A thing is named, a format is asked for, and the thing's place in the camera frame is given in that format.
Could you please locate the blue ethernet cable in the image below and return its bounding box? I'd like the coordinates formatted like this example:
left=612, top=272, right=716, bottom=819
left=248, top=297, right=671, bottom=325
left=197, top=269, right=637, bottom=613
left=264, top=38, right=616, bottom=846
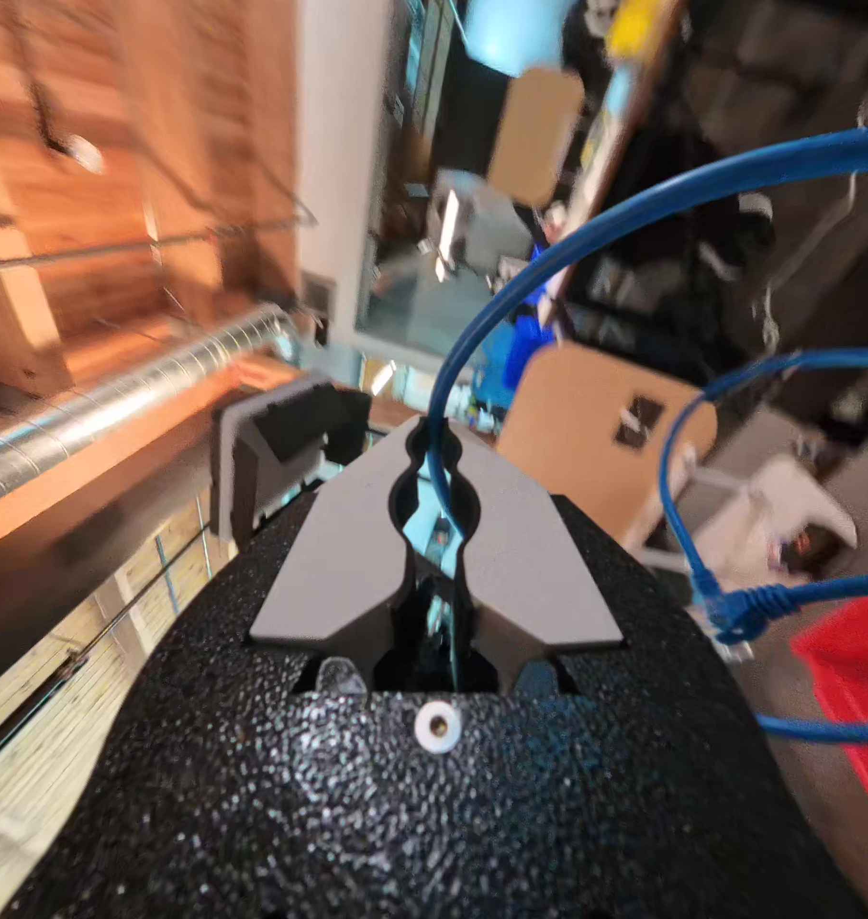
left=429, top=125, right=868, bottom=745

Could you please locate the wooden panel with black label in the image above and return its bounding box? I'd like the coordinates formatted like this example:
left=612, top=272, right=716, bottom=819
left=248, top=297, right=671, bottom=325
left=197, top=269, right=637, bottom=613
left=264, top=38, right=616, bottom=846
left=497, top=343, right=720, bottom=557

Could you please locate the white panel stand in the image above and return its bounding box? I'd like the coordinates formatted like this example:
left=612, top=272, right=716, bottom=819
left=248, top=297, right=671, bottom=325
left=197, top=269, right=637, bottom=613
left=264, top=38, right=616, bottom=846
left=631, top=438, right=860, bottom=575

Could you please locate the small yellow plastic bin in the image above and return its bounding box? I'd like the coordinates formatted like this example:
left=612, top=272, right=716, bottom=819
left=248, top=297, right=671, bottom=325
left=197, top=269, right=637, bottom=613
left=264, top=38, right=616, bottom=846
left=605, top=0, right=688, bottom=60

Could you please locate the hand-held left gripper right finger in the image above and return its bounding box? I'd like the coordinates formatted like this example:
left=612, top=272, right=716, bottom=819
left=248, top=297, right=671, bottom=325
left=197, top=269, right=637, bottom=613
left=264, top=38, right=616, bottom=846
left=443, top=424, right=626, bottom=645

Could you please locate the metal ventilation duct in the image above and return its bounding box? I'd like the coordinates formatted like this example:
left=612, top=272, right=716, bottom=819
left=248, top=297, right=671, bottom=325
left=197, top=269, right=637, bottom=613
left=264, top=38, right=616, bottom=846
left=0, top=305, right=300, bottom=512

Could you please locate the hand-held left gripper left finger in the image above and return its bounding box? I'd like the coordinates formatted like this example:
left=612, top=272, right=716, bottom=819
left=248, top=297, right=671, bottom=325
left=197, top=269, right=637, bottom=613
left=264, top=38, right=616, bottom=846
left=249, top=415, right=428, bottom=645

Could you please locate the plain wooden panel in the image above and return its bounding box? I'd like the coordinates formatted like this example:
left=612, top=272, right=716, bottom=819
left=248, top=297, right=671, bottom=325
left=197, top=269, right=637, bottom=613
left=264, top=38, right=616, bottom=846
left=488, top=67, right=587, bottom=211

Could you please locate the red plastic bin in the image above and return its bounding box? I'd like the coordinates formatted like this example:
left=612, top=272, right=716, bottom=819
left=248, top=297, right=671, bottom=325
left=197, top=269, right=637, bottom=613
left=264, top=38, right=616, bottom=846
left=791, top=594, right=868, bottom=842

